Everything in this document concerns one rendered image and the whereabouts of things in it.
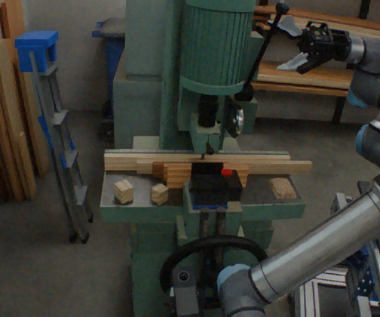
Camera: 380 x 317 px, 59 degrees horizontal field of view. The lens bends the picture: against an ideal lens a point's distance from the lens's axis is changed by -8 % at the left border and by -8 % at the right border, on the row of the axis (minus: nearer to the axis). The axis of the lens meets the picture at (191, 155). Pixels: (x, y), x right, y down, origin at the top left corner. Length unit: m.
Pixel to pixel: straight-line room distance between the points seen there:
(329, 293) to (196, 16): 1.40
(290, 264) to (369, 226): 0.14
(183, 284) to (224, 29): 0.58
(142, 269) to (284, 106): 2.84
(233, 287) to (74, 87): 3.08
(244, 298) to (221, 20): 0.61
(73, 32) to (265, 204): 2.67
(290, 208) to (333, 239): 0.51
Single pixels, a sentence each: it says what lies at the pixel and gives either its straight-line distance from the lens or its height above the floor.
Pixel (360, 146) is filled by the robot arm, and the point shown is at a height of 0.98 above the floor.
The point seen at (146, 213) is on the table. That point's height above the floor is 0.88.
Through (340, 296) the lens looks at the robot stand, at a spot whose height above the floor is 0.21.
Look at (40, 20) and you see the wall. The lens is 3.46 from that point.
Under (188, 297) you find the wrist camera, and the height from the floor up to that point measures 0.97.
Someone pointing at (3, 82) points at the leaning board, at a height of 0.82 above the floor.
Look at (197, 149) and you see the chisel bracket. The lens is 1.05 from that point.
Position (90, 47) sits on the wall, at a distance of 3.41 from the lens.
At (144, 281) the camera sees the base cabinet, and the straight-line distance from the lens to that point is 1.25.
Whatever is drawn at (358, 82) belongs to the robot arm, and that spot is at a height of 1.27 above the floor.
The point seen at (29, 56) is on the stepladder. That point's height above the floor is 1.08.
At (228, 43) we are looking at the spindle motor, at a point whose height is 1.34.
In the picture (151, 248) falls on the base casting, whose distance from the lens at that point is 1.13.
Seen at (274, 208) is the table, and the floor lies 0.88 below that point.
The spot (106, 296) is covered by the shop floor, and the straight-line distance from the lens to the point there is 1.92.
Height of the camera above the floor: 1.55
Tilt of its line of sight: 32 degrees down
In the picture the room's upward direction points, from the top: 6 degrees clockwise
